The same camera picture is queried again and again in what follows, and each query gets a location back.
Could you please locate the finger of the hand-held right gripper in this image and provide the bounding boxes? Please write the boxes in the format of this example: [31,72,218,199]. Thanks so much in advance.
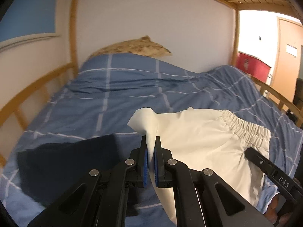
[245,147,277,178]

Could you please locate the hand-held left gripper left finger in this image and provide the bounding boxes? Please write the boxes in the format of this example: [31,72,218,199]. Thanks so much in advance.
[27,136,148,227]

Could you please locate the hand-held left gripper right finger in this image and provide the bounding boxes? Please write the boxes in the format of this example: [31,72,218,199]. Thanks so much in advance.
[154,136,273,227]

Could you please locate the cream shorts pants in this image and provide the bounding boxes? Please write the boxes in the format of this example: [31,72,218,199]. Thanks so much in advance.
[127,107,271,225]

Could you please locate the navy folded pants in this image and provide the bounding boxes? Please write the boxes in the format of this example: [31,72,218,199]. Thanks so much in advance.
[16,134,144,218]

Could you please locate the person's right hand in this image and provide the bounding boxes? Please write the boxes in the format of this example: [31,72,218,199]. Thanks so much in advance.
[264,192,292,225]

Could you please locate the blue checked duvet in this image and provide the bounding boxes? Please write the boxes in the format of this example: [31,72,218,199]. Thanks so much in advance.
[0,53,303,227]

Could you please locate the black chair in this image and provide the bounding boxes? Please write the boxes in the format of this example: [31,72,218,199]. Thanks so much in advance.
[286,78,303,123]

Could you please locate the wooden door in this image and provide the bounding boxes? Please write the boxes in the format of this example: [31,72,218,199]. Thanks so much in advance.
[272,16,303,97]

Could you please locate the red storage bin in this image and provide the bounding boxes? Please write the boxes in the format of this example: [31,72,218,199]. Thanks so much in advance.
[237,51,271,84]

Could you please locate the white paper sheet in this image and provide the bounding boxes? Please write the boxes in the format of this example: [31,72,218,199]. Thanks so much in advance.
[286,44,298,58]

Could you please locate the brown patterned pillow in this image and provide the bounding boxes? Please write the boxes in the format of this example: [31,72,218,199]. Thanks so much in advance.
[86,35,172,61]

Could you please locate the blue window blind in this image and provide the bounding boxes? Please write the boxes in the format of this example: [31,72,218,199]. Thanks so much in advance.
[0,0,59,43]

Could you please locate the wooden bunk bed frame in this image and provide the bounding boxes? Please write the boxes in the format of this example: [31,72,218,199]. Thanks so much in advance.
[0,0,303,171]

